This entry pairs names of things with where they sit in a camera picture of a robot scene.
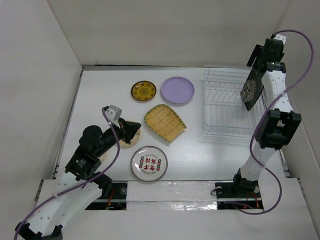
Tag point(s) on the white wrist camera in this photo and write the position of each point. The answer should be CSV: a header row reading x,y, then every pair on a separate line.
x,y
112,115
279,37

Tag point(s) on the bamboo weave pattern tray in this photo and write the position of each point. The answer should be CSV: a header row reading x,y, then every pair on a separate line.
x,y
164,122

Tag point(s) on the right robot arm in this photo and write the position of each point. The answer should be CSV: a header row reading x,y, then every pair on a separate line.
x,y
279,123

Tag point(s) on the cream plate with motifs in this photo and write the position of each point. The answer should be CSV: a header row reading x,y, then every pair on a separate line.
x,y
133,141

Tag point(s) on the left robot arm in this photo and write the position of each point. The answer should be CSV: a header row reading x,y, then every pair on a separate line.
x,y
79,185

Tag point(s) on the white wire dish rack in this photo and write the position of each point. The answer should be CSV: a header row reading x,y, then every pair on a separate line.
x,y
224,113

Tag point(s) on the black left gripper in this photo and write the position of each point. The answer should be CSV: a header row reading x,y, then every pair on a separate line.
x,y
133,127

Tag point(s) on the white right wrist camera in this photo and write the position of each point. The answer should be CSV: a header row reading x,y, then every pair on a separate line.
x,y
279,37

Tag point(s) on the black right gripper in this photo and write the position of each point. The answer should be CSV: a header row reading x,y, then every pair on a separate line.
x,y
258,49

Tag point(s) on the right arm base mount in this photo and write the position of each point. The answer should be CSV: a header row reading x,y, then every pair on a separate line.
x,y
238,193

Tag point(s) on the white plate red characters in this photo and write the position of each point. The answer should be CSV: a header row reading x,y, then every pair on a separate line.
x,y
149,164

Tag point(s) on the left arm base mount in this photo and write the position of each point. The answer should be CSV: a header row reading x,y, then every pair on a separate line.
x,y
114,200

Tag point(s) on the purple round plate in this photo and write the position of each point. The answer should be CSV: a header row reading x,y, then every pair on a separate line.
x,y
177,90

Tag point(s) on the cream plate with ink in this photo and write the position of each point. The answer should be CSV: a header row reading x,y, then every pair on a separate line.
x,y
103,157

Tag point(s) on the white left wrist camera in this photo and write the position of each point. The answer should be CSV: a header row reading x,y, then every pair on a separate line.
x,y
112,115

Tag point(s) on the black floral square plate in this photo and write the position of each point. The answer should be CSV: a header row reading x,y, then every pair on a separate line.
x,y
252,88

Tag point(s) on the yellow brown patterned plate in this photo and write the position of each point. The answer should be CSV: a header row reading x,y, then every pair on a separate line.
x,y
143,91

